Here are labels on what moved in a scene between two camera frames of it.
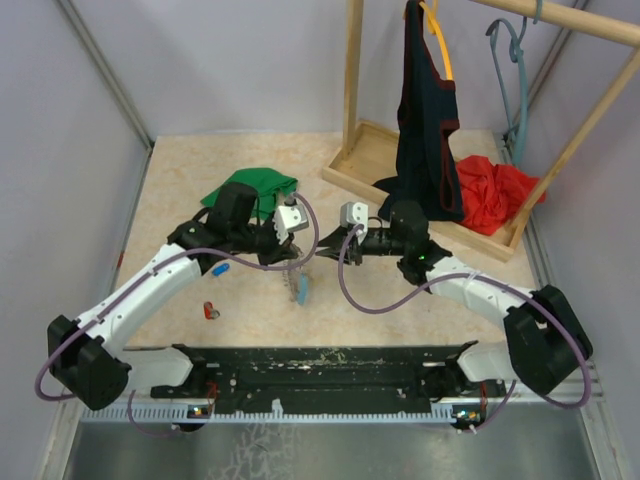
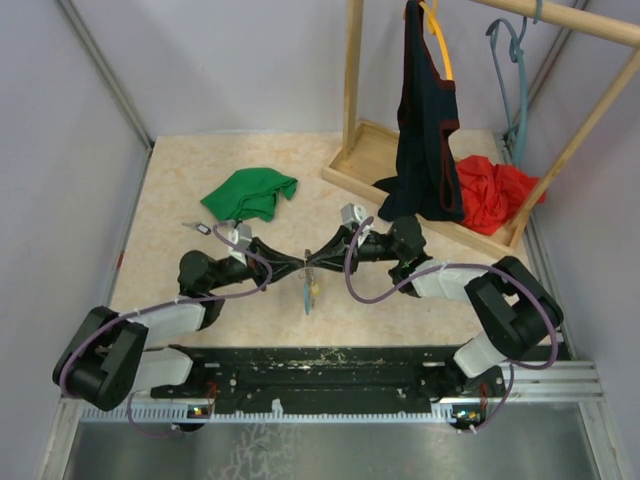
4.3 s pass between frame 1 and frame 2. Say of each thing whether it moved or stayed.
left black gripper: moved
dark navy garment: stayed
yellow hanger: stayed
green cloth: stayed
